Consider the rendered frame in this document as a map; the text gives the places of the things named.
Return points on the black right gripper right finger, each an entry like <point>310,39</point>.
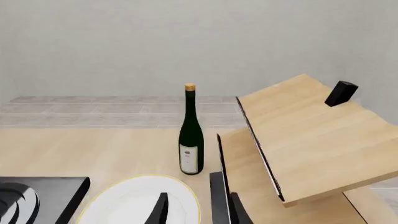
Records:
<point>240,213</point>

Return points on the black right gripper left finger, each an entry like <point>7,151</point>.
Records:
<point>161,213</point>

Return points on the white plate with yellow rim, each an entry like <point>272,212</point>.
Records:
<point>124,200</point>

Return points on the dark green wine bottle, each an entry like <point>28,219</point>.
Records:
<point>191,130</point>

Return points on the flat black stove plate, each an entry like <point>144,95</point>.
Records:
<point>56,189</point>

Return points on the pale wooden two-tier rack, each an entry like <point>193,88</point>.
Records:
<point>311,144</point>

